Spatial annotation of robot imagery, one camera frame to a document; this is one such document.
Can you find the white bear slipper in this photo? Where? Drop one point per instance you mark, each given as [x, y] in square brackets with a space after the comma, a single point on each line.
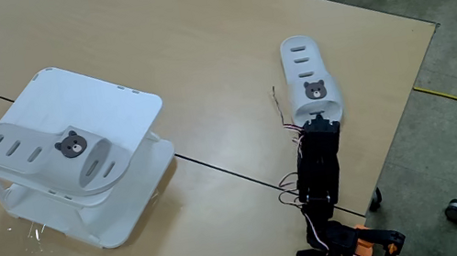
[46, 135]
[298, 98]

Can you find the white two-tier plastic box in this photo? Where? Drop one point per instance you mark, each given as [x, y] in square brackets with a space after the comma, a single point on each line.
[80, 101]

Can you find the black caster wheel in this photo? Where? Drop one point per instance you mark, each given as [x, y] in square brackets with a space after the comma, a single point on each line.
[375, 200]

